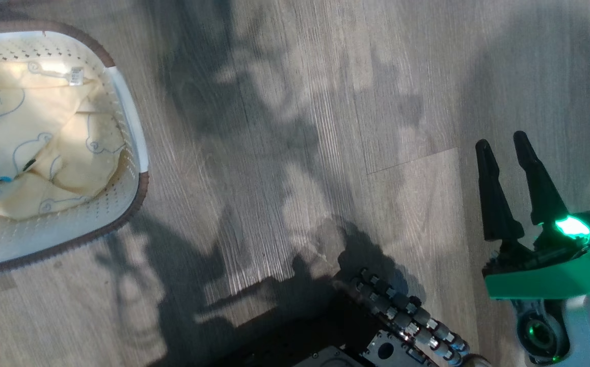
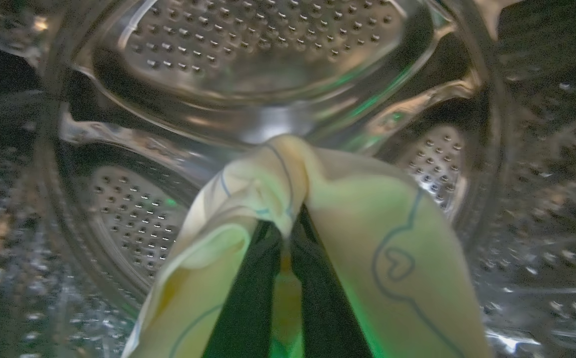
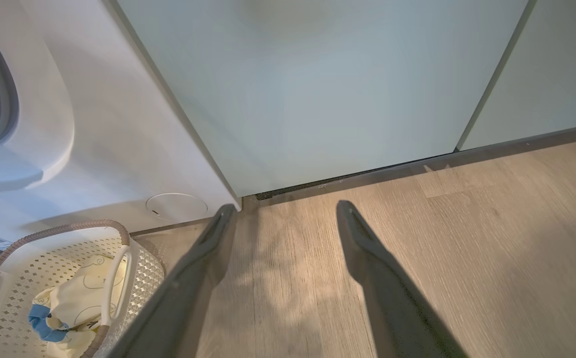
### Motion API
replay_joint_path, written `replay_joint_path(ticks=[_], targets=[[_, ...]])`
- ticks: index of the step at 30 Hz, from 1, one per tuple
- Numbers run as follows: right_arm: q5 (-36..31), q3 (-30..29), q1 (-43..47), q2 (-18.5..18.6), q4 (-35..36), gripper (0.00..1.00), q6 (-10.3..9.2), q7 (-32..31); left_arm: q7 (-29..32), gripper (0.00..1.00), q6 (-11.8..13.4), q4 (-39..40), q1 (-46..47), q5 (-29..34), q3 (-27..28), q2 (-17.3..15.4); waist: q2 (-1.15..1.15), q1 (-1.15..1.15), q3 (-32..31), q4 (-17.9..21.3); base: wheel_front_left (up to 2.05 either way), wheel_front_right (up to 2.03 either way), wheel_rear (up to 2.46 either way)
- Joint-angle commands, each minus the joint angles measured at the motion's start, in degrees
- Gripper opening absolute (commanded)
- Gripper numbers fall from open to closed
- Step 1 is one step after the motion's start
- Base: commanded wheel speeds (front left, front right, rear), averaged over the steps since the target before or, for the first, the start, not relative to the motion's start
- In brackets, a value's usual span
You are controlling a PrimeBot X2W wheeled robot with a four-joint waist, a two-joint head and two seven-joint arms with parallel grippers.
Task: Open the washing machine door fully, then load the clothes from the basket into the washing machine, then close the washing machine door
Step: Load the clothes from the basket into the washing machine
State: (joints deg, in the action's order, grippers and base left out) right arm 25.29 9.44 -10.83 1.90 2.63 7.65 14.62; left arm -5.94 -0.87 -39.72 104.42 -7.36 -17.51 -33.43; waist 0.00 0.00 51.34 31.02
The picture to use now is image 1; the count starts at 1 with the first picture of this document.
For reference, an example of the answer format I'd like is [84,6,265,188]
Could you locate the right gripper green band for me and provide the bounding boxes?
[475,131,590,301]

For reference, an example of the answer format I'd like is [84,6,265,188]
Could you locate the cream bear-print garment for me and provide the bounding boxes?
[0,59,127,221]

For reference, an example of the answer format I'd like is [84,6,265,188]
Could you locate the white perforated laundry basket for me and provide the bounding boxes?
[0,19,150,276]

